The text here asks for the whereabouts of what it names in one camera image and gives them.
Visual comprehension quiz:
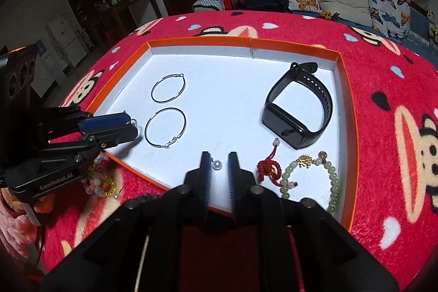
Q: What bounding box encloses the colourful bead bracelet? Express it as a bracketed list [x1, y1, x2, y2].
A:
[82, 154, 121, 200]

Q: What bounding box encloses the silver hoop earring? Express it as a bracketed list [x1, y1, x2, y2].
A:
[151, 73, 186, 104]
[144, 107, 187, 149]

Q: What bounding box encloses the green jade bead bracelet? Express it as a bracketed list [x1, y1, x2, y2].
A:
[279, 150, 341, 214]

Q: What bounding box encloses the red knotted cord charm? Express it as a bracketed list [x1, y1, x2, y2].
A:
[257, 138, 282, 187]

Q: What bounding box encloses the small pearl earring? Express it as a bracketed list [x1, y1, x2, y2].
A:
[212, 160, 223, 170]

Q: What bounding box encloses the black smart watch band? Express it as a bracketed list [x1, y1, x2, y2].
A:
[261, 62, 333, 150]

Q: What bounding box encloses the person's left hand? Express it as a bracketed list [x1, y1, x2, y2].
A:
[1, 188, 38, 251]

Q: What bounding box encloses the white refrigerator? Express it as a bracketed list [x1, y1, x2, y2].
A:
[46, 14, 87, 68]

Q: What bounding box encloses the wooden side table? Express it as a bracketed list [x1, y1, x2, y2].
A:
[102, 0, 163, 37]

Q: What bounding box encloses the orange shallow tray box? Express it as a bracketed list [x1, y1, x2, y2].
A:
[87, 37, 359, 228]

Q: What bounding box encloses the red monkey print blanket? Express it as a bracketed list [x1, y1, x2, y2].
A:
[42, 11, 437, 291]

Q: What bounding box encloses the blue sofa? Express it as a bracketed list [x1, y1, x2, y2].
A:
[192, 0, 437, 56]

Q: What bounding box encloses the stuffed toys pile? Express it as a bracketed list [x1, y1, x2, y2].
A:
[426, 7, 438, 45]

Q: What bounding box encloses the right butterfly print pillow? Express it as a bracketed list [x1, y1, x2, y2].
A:
[368, 0, 411, 39]

